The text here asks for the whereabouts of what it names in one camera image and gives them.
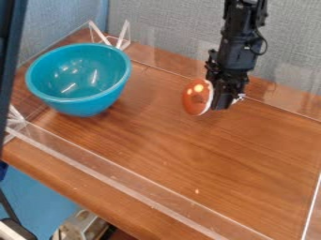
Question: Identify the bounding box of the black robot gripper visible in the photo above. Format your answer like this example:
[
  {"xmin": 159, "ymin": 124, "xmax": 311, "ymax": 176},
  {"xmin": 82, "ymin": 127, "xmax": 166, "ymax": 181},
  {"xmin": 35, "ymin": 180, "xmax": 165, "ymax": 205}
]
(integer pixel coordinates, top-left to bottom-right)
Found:
[{"xmin": 206, "ymin": 34, "xmax": 266, "ymax": 111}]

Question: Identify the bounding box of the brown and white toy mushroom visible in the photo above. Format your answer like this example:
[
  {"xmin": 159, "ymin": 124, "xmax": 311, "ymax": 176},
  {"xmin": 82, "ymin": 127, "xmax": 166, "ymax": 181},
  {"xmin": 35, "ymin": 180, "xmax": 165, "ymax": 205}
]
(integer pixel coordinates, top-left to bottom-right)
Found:
[{"xmin": 182, "ymin": 79, "xmax": 213, "ymax": 115}]

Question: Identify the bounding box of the dark blue foreground arm link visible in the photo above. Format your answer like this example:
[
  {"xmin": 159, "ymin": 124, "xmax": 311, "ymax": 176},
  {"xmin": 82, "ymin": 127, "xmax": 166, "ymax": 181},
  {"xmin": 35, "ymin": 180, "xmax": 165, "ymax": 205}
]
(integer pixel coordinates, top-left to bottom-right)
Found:
[{"xmin": 0, "ymin": 0, "xmax": 30, "ymax": 156}]

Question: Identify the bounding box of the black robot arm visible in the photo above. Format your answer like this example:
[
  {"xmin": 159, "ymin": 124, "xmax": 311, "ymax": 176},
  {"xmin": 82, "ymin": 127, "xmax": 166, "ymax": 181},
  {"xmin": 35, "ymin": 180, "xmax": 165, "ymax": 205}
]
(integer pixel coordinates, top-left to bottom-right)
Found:
[{"xmin": 205, "ymin": 0, "xmax": 269, "ymax": 111}]

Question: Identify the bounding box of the blue plastic bowl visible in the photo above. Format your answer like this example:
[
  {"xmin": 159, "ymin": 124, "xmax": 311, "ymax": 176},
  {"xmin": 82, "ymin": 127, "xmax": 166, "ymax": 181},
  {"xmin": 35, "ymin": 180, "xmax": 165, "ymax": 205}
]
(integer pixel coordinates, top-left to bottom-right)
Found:
[{"xmin": 26, "ymin": 43, "xmax": 131, "ymax": 117}]

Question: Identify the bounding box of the black stand leg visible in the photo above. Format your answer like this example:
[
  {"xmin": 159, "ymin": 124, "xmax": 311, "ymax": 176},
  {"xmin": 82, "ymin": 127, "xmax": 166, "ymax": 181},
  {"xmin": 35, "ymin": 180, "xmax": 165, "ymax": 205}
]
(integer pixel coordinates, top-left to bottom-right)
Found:
[{"xmin": 0, "ymin": 188, "xmax": 38, "ymax": 240}]

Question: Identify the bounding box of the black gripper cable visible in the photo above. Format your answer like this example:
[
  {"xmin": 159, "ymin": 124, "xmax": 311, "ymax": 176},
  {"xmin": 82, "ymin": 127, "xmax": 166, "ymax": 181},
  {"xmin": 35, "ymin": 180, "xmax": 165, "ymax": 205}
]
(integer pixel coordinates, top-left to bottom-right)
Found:
[{"xmin": 249, "ymin": 27, "xmax": 269, "ymax": 56}]

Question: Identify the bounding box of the clear acrylic barrier frame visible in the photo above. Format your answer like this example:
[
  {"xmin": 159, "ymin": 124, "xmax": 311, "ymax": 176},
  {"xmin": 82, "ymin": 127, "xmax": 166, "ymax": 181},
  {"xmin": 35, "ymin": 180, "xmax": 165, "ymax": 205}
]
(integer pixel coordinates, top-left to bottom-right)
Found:
[{"xmin": 0, "ymin": 20, "xmax": 321, "ymax": 240}]

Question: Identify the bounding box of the grey metal bracket under table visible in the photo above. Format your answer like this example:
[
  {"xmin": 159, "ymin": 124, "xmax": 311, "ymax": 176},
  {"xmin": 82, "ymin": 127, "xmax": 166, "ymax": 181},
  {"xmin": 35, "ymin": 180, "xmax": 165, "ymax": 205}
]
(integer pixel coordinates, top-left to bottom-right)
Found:
[{"xmin": 50, "ymin": 209, "xmax": 110, "ymax": 240}]

